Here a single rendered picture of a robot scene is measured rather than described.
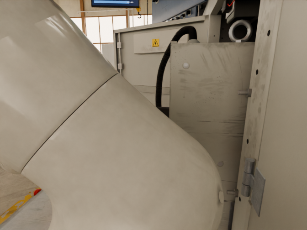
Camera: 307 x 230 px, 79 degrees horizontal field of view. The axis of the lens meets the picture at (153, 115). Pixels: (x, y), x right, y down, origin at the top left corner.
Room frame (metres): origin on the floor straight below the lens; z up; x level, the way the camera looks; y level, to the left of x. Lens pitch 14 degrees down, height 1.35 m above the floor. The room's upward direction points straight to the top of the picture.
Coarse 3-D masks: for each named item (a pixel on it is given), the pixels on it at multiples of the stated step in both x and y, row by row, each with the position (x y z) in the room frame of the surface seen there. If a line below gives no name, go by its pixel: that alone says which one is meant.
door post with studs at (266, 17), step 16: (272, 0) 0.26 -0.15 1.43; (272, 16) 0.26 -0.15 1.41; (256, 32) 0.32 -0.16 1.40; (272, 32) 0.25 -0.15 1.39; (256, 48) 0.31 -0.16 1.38; (256, 64) 0.29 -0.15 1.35; (256, 80) 0.28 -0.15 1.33; (256, 96) 0.27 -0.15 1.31; (256, 112) 0.26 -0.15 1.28; (256, 128) 0.26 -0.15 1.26; (240, 160) 0.31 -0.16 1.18; (240, 176) 0.30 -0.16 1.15; (240, 192) 0.28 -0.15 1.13; (240, 208) 0.27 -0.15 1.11; (240, 224) 0.26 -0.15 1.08
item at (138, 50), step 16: (208, 16) 0.92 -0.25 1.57; (128, 32) 1.23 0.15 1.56; (144, 32) 1.16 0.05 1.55; (160, 32) 1.07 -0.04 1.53; (128, 48) 1.23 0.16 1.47; (144, 48) 1.13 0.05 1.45; (160, 48) 1.06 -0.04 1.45; (128, 64) 1.24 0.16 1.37; (144, 64) 1.16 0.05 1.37; (128, 80) 1.24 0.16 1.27; (144, 80) 1.16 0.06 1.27; (144, 96) 1.16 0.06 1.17
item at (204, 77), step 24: (192, 48) 0.36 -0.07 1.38; (216, 48) 0.36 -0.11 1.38; (240, 48) 0.35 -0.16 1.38; (192, 72) 0.36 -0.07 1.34; (216, 72) 0.36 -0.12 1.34; (240, 72) 0.35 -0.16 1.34; (192, 96) 0.36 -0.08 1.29; (216, 96) 0.36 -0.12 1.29; (240, 96) 0.35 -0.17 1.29; (192, 120) 0.36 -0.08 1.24; (216, 120) 0.35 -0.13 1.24; (240, 120) 0.35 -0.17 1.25; (216, 144) 0.35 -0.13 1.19; (240, 144) 0.35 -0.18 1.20
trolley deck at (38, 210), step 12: (24, 204) 0.59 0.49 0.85; (36, 204) 0.59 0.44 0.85; (48, 204) 0.59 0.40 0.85; (12, 216) 0.53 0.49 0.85; (24, 216) 0.53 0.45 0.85; (36, 216) 0.53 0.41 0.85; (48, 216) 0.53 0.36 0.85; (0, 228) 0.49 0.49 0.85; (12, 228) 0.49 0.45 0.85; (24, 228) 0.49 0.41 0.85; (36, 228) 0.49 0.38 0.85
